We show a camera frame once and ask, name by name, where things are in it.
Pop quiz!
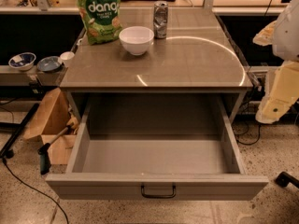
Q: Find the small white cup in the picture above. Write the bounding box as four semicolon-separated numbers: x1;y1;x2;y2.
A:
60;51;75;67

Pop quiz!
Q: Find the black drawer handle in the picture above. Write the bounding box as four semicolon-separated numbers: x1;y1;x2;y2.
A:
140;185;177;199

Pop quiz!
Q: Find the black handled tool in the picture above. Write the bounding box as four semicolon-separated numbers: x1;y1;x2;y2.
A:
37;118;78;175

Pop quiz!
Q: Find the green dang chips bag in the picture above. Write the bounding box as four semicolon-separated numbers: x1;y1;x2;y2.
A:
77;0;122;45

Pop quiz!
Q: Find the black pole on floor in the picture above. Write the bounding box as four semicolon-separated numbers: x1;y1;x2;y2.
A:
0;104;39;159

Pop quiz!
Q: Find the black floor cable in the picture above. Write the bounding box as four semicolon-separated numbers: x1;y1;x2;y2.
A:
1;157;70;224

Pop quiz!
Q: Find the blue plate bowl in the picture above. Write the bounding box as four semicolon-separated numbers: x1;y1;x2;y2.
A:
37;56;62;73

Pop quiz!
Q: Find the black chair foot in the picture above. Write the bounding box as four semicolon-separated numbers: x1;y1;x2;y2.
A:
275;172;299;189

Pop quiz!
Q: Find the grey top drawer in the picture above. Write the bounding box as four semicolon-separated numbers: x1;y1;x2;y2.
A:
46;93;268;201

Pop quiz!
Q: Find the crushed silver can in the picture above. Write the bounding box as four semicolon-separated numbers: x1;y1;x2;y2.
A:
153;1;168;39

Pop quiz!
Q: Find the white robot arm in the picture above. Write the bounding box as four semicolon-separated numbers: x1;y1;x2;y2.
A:
253;0;299;124

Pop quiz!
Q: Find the brown cardboard box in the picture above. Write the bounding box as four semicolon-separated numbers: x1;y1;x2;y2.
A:
23;88;76;164

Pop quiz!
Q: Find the grey drawer cabinet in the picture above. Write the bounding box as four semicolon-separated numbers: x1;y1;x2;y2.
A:
60;7;252;119

